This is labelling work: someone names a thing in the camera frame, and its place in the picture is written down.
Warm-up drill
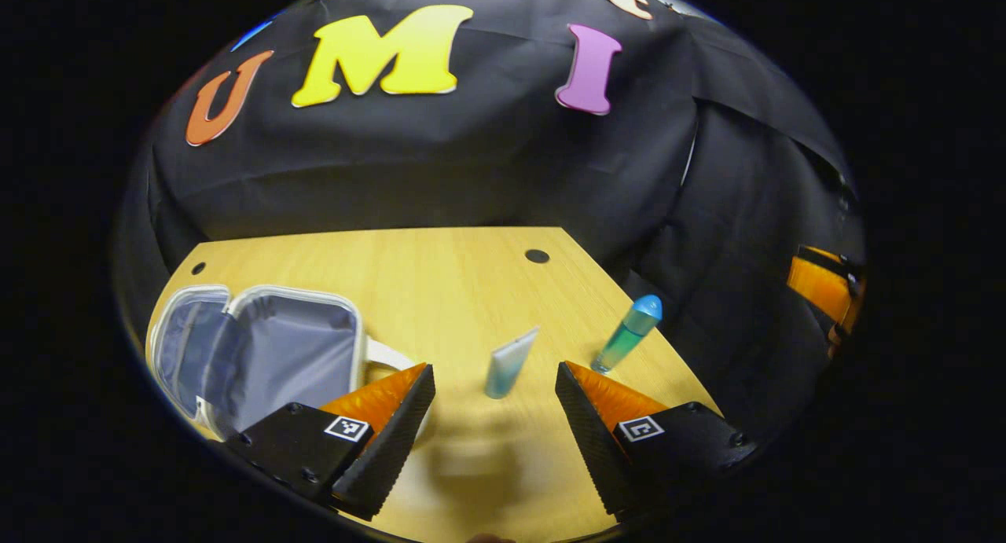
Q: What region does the small white suitcase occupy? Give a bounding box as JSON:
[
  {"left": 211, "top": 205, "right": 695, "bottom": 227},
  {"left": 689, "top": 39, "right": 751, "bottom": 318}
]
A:
[{"left": 145, "top": 284, "right": 429, "bottom": 443}]

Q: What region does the white and blue cream tube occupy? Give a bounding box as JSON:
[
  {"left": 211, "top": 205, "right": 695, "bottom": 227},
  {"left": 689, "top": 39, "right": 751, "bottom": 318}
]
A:
[{"left": 484, "top": 326, "right": 541, "bottom": 400}]

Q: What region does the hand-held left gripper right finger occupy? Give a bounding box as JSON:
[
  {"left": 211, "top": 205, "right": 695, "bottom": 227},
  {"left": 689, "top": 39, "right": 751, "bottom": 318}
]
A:
[{"left": 554, "top": 361, "right": 759, "bottom": 522}]

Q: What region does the teal bottle with blue cap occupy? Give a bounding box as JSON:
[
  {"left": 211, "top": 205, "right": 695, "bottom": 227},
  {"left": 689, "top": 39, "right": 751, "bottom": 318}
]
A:
[{"left": 591, "top": 295, "right": 663, "bottom": 374}]

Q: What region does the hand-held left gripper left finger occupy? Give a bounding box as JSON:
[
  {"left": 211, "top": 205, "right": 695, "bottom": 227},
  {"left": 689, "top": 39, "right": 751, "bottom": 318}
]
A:
[{"left": 224, "top": 362, "right": 437, "bottom": 522}]

